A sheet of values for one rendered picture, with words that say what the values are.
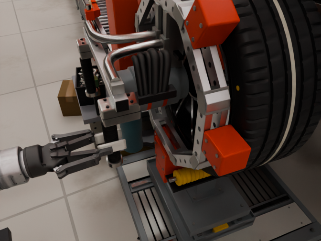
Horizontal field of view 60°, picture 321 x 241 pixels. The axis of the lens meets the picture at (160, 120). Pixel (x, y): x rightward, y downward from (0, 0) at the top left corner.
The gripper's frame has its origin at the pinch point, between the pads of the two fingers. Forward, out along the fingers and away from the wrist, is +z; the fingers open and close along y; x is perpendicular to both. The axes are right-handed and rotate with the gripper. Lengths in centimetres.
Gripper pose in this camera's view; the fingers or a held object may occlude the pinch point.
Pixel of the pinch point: (111, 141)
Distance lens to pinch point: 72.4
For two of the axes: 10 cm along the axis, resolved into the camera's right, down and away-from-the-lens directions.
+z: 9.3, -2.3, 2.7
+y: 3.6, 6.2, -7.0
